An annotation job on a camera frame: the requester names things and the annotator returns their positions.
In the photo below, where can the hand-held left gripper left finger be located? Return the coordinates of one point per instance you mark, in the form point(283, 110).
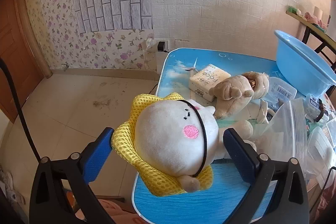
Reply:
point(101, 153)

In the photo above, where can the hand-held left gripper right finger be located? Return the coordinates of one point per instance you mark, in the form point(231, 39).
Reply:
point(236, 153)

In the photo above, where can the white plush doll yellow mesh hat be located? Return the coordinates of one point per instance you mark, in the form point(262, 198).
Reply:
point(162, 134)

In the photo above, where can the blue plastic basin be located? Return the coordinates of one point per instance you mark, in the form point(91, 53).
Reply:
point(296, 64)

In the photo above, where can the blue printed desktop table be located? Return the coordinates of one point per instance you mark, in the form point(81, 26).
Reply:
point(183, 205)

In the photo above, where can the white plastic hook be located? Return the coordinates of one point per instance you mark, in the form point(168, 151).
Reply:
point(262, 113)

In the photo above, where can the clear zip bag barcode label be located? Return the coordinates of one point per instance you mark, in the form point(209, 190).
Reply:
point(288, 132)

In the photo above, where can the person's pink garment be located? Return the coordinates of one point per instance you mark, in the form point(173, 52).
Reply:
point(110, 209)

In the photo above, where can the brown plush toy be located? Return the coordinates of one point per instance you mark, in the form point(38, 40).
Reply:
point(231, 90)

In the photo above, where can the cream tissue pack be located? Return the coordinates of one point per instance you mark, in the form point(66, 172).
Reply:
point(207, 79)

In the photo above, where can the clear plastic bottle white label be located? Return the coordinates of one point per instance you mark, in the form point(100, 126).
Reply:
point(282, 88)

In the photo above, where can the small dark labelled container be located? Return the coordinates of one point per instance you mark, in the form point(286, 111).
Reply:
point(312, 106)

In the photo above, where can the white crumpled cloth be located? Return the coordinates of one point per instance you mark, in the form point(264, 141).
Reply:
point(10, 187)

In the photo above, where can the white power adapter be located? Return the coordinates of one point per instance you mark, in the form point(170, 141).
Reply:
point(149, 44)

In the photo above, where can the black plug and charger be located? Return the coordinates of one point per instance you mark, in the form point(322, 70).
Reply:
point(155, 46)

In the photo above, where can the brown wooden door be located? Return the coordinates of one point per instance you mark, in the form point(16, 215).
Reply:
point(15, 56)

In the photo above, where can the folding side table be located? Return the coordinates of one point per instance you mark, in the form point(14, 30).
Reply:
point(329, 39)

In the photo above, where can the pink cloth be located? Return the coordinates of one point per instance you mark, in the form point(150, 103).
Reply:
point(313, 20)

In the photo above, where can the green small box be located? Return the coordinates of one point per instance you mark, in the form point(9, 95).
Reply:
point(291, 8)

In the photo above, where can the paper cup stack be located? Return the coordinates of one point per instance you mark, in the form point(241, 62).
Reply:
point(318, 11)

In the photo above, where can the small metal wall tap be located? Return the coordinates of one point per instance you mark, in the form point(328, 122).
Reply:
point(65, 66)

